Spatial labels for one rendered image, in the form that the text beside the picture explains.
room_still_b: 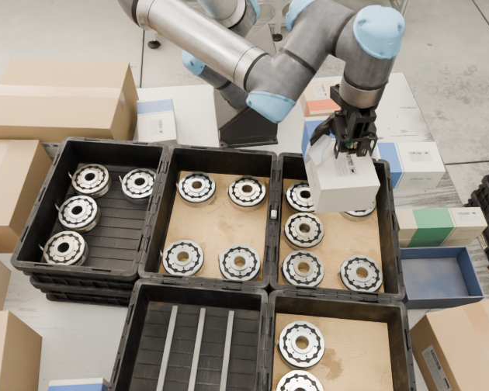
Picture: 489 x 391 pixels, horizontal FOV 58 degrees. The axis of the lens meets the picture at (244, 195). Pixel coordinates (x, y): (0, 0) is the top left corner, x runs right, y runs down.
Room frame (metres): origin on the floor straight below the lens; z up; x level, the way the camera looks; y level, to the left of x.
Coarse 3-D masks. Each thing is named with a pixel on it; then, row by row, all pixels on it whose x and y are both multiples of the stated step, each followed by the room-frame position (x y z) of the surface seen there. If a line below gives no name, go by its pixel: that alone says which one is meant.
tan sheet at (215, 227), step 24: (192, 216) 0.63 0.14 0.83; (216, 216) 0.63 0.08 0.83; (240, 216) 0.63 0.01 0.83; (264, 216) 0.63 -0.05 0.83; (168, 240) 0.55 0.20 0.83; (192, 240) 0.55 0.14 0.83; (216, 240) 0.55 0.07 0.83; (240, 240) 0.55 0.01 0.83; (264, 240) 0.55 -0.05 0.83; (216, 264) 0.49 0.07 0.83; (240, 264) 0.49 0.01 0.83
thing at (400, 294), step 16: (384, 160) 0.75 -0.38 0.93; (272, 240) 0.50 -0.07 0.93; (272, 256) 0.46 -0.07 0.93; (400, 256) 0.46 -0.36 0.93; (272, 272) 0.42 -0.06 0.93; (400, 272) 0.42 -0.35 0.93; (272, 288) 0.38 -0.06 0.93; (288, 288) 0.38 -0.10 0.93; (304, 288) 0.38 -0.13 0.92; (320, 288) 0.38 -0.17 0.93; (400, 288) 0.38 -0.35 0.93
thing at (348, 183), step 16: (304, 128) 0.69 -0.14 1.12; (304, 144) 0.66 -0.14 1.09; (336, 160) 0.58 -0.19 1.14; (352, 160) 0.58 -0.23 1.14; (368, 160) 0.58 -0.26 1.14; (320, 176) 0.54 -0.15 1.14; (336, 176) 0.54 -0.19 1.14; (352, 176) 0.54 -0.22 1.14; (368, 176) 0.54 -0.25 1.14; (320, 192) 0.50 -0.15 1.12; (336, 192) 0.51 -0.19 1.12; (352, 192) 0.51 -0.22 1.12; (368, 192) 0.51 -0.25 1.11; (320, 208) 0.50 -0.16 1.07; (336, 208) 0.51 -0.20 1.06; (352, 208) 0.51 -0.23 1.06; (368, 208) 0.51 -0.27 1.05
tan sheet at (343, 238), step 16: (336, 224) 0.60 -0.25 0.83; (352, 224) 0.60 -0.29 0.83; (368, 224) 0.60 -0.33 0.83; (336, 240) 0.55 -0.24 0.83; (352, 240) 0.55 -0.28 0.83; (368, 240) 0.55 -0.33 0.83; (320, 256) 0.51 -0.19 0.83; (336, 256) 0.51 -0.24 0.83; (368, 256) 0.51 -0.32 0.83; (304, 272) 0.46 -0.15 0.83; (336, 272) 0.46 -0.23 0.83; (336, 288) 0.42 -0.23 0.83
